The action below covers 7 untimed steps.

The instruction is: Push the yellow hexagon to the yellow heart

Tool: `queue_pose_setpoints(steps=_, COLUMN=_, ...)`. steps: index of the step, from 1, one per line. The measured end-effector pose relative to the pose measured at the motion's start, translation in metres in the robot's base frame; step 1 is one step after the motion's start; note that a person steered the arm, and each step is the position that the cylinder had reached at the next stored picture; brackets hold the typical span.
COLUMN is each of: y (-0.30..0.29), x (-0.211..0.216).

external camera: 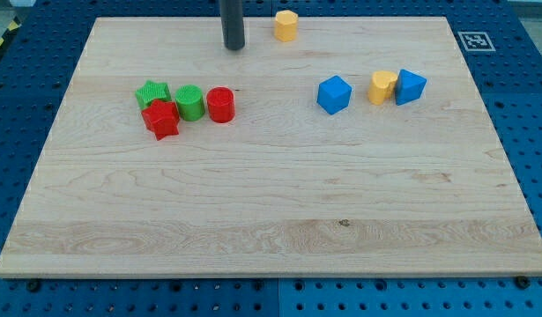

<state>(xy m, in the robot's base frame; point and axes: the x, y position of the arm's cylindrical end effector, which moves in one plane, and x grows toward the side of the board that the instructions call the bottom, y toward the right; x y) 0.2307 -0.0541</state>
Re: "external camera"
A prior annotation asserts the yellow hexagon block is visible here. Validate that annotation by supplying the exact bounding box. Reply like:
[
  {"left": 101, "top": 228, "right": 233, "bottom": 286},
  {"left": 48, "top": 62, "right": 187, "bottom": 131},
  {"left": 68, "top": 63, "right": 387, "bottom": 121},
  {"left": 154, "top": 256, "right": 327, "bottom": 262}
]
[{"left": 274, "top": 10, "right": 298, "bottom": 42}]

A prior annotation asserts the green cylinder block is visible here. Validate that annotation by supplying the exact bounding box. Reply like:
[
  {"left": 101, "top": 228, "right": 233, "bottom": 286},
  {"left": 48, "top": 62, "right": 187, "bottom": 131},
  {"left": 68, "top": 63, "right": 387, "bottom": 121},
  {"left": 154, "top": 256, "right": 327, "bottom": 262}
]
[{"left": 174, "top": 85, "right": 205, "bottom": 122}]

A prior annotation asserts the green star block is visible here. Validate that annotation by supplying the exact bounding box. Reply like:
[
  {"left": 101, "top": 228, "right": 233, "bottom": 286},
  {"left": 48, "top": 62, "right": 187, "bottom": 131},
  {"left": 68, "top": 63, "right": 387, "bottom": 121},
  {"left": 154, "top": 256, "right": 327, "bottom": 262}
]
[{"left": 135, "top": 80, "right": 171, "bottom": 110}]

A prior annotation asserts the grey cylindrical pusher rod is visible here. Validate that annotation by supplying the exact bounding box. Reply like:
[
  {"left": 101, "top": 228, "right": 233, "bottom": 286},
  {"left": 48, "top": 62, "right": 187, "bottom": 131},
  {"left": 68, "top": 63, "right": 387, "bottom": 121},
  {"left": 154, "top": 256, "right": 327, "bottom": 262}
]
[{"left": 219, "top": 0, "right": 245, "bottom": 51}]

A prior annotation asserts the wooden board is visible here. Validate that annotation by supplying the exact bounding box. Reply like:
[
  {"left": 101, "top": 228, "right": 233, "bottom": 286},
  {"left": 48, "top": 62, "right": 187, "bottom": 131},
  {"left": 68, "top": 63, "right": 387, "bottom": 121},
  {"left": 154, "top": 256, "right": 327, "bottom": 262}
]
[{"left": 0, "top": 17, "right": 542, "bottom": 279}]

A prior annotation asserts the blue cube block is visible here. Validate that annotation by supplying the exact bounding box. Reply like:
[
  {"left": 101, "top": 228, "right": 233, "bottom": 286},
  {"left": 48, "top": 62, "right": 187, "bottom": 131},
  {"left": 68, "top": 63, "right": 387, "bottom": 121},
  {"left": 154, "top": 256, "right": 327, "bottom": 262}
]
[{"left": 316, "top": 76, "right": 353, "bottom": 114}]

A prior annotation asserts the black bolt left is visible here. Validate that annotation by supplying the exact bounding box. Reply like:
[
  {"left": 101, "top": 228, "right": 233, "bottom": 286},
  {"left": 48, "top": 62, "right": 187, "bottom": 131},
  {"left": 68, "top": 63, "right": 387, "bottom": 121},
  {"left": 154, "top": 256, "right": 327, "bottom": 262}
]
[{"left": 26, "top": 279, "right": 41, "bottom": 293}]

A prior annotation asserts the red star block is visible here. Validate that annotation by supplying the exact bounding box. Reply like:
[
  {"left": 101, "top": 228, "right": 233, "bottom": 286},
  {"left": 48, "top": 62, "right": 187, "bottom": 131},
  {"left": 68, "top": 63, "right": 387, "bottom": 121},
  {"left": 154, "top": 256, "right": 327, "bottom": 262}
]
[{"left": 141, "top": 100, "right": 180, "bottom": 140}]

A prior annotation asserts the black bolt right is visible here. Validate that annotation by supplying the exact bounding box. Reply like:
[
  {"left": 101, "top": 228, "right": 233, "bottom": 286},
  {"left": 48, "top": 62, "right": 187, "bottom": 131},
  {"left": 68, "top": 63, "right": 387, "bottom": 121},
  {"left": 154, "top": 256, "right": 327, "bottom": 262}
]
[{"left": 515, "top": 276, "right": 531, "bottom": 290}]

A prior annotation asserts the white fiducial marker tag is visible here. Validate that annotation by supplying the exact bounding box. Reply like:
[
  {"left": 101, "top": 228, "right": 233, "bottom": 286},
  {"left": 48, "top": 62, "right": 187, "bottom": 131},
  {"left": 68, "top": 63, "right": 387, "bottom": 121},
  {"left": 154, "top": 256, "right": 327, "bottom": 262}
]
[{"left": 457, "top": 31, "right": 495, "bottom": 52}]

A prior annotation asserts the black bolt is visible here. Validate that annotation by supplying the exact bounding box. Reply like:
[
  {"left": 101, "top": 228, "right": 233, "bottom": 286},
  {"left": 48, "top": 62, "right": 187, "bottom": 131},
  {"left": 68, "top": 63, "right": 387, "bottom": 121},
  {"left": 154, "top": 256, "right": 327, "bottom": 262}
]
[
  {"left": 26, "top": 279, "right": 41, "bottom": 293},
  {"left": 515, "top": 276, "right": 531, "bottom": 290}
]

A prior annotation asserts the yellow heart block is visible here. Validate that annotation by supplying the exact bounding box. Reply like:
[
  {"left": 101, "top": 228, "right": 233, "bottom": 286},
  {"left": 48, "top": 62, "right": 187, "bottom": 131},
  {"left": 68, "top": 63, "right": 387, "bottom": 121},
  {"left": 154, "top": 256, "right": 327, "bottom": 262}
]
[{"left": 368, "top": 70, "right": 398, "bottom": 106}]

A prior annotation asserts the blue triangle block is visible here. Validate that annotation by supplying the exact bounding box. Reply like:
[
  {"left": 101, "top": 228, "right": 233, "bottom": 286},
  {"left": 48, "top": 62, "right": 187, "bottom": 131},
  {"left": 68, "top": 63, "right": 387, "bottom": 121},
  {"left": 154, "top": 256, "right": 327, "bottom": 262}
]
[{"left": 394, "top": 69, "right": 427, "bottom": 106}]

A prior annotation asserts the red cylinder block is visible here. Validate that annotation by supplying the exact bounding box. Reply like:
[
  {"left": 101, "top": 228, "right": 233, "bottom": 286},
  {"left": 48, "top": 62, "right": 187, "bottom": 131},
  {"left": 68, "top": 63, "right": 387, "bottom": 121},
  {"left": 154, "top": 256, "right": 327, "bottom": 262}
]
[{"left": 206, "top": 86, "right": 235, "bottom": 123}]

